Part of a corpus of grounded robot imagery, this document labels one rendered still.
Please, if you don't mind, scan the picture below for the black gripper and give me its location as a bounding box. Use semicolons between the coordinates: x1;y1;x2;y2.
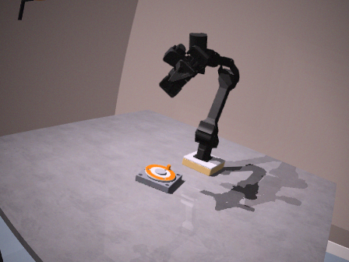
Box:
159;45;210;97

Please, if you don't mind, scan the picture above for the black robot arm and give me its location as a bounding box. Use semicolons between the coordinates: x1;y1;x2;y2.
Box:
163;33;240;162

